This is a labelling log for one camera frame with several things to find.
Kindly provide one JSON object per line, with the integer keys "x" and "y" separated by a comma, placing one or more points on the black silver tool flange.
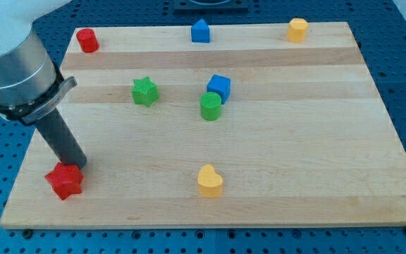
{"x": 30, "y": 112}

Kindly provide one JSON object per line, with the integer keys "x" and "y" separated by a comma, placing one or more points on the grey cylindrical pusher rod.
{"x": 59, "y": 137}

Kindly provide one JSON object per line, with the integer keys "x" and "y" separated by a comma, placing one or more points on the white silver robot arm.
{"x": 31, "y": 84}

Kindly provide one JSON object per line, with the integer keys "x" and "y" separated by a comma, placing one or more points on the red star block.
{"x": 65, "y": 180}

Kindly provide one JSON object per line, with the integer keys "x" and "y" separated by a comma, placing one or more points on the green star block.
{"x": 144, "y": 91}

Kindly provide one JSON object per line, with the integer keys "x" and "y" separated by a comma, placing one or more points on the red cylinder block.
{"x": 87, "y": 40}

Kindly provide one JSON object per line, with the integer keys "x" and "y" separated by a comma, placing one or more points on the green cylinder block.
{"x": 210, "y": 106}

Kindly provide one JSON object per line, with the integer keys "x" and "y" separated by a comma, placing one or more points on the yellow heart block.
{"x": 210, "y": 184}

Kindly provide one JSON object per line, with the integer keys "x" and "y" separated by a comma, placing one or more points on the blue cube block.
{"x": 220, "y": 85}

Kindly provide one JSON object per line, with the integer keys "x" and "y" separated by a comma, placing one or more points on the blue house-shaped block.
{"x": 200, "y": 32}

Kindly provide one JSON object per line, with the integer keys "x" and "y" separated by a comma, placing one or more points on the wooden board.
{"x": 304, "y": 139}

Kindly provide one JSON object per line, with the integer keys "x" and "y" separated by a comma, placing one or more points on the yellow hexagon block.
{"x": 297, "y": 30}

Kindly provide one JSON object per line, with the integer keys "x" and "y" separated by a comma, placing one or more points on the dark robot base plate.
{"x": 209, "y": 5}

